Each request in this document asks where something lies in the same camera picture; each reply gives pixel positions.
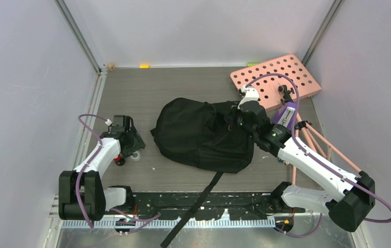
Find black backpack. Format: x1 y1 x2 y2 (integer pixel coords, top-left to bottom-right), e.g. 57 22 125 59
150 98 254 247

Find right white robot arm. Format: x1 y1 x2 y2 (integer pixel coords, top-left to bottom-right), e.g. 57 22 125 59
232 101 376 232

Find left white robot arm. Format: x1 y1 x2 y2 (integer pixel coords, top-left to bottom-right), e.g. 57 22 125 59
58 115 145 225

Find red black stamp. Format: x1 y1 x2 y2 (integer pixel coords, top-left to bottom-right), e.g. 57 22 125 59
113 155 126 166

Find clear tape roll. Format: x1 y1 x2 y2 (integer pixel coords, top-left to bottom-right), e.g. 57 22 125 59
130 151 141 161

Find purple metronome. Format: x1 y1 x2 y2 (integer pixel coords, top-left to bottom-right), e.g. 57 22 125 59
271 102 297 130

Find pink perforated stand board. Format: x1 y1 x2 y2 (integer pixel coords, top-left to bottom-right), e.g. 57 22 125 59
230 54 322 111

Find colourful toy train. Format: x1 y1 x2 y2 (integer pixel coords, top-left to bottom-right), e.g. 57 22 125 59
277 158 290 165

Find small wooden cork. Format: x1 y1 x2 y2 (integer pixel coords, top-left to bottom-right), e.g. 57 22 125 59
107 63 115 71

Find pink tripod legs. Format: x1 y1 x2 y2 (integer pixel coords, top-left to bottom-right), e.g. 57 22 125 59
277 85 364 185

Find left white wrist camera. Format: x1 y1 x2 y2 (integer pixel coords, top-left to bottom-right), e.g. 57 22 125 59
104 119 113 127

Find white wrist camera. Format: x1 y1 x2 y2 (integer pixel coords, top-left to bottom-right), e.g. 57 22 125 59
237 85 260 109
104 119 113 127

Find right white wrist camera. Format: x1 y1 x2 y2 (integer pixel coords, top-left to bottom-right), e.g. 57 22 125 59
237 85 260 109

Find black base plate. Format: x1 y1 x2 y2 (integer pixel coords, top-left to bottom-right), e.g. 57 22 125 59
108 191 306 222

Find slotted aluminium rail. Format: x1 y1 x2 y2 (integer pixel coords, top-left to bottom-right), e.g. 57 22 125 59
62 216 280 229

